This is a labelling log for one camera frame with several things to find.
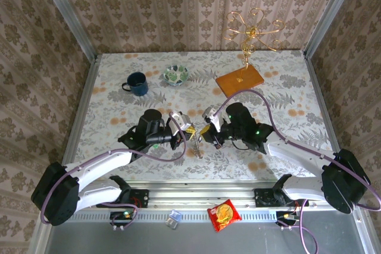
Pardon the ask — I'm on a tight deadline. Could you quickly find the silver key holder disc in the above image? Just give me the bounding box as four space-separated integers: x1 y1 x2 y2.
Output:
192 134 204 156

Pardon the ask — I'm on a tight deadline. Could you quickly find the dark blue enamel mug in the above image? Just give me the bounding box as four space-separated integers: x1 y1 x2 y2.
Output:
121 71 149 97

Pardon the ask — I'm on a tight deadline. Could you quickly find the green leaf pattern bowl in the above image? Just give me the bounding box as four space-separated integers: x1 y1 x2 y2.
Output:
163 65 190 87

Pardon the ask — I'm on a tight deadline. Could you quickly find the red snack packet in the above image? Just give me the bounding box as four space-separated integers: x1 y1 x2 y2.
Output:
207 199 242 233

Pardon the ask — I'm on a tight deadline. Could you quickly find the small clear plastic clip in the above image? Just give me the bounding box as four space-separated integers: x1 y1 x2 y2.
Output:
165 209 182 230

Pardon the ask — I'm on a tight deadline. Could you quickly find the grey metal panel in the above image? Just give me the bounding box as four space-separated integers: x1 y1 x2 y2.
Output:
29 221 376 254

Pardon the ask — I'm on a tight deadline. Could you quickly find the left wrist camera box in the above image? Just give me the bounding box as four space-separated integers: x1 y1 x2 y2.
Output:
168 111 193 133

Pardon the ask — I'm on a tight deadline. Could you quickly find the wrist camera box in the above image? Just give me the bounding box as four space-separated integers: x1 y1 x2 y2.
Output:
168 111 193 133
202 106 223 133

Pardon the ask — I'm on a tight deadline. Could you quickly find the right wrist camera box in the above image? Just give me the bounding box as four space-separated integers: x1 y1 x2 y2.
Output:
202 106 223 133

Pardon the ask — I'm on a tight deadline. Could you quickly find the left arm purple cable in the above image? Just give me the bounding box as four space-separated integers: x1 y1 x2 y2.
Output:
40 112 188 231

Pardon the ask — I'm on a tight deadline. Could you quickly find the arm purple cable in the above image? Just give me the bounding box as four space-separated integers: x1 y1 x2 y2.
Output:
40 112 188 231
213 89 381 252

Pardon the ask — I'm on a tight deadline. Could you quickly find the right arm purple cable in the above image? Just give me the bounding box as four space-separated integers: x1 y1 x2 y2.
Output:
213 89 381 252

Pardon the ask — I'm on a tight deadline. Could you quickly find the gold wire stand wooden base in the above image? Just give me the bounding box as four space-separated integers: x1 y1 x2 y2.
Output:
215 8 285 99

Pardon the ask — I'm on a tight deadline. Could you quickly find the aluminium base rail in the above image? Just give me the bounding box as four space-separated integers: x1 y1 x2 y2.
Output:
41 184 366 210

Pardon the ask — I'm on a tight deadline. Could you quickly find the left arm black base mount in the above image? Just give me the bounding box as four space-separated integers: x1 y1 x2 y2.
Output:
95 189 149 209

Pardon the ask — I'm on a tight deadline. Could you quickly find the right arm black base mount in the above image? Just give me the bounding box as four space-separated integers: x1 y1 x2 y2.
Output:
254 187 310 207

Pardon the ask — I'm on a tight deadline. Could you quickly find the aluminium table side rail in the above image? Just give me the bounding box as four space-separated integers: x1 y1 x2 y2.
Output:
55 54 101 177
303 51 343 153

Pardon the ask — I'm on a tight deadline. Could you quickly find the grey slotted cable duct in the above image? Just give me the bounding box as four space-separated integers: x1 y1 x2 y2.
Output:
53 209 363 222

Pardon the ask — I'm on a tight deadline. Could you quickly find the aluminium frame post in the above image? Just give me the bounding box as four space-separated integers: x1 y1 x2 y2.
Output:
303 0 363 58
32 0 99 61

